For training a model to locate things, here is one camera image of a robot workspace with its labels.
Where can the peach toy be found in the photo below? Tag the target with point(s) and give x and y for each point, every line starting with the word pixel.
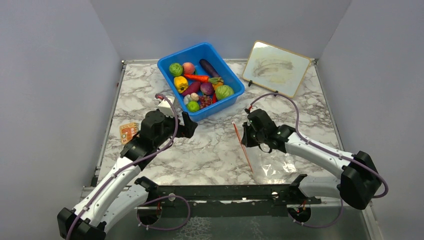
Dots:
pixel 188 68

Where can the green artichoke toy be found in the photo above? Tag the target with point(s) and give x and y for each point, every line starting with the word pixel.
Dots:
pixel 176 69

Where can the gold framed whiteboard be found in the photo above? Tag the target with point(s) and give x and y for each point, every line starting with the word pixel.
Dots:
pixel 276 69

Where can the clear zip bag orange zipper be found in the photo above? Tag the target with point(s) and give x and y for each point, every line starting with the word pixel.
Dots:
pixel 267 168

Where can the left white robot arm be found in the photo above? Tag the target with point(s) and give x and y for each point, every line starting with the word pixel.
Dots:
pixel 98 212

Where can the purple sweet potato toy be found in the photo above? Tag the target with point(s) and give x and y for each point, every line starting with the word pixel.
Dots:
pixel 194 87

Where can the purple eggplant toy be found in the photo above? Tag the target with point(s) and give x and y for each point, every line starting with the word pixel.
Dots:
pixel 208 68

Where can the blue plastic bin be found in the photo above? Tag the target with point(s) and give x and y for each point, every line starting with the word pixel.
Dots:
pixel 193 54

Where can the orange card tile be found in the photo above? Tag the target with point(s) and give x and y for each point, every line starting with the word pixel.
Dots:
pixel 127 131

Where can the green lime toy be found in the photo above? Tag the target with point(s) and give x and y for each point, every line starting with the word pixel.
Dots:
pixel 193 106

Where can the purple onion toy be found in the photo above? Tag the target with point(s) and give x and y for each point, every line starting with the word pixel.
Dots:
pixel 207 88

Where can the yellow bell pepper toy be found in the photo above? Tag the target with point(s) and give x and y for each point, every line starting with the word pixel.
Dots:
pixel 181 84

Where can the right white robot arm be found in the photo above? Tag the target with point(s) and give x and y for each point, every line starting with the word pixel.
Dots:
pixel 355 178

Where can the red chili toy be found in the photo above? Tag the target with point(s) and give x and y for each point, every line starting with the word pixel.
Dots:
pixel 214 98

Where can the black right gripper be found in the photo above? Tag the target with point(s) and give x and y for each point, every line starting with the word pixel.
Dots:
pixel 246 140

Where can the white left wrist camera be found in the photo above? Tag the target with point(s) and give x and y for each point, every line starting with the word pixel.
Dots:
pixel 165 107

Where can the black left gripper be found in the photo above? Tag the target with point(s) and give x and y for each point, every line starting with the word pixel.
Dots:
pixel 189 127

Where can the orange carrot toy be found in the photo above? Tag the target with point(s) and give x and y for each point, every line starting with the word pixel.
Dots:
pixel 204 78

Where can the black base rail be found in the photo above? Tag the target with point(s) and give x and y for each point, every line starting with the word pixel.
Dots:
pixel 215 201

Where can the green cabbage toy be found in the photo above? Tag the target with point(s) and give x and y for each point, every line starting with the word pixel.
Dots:
pixel 223 91

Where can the red grapes toy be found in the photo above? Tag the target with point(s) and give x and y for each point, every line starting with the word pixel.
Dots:
pixel 205 101

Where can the white garlic toy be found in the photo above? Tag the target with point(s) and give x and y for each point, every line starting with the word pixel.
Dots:
pixel 193 97

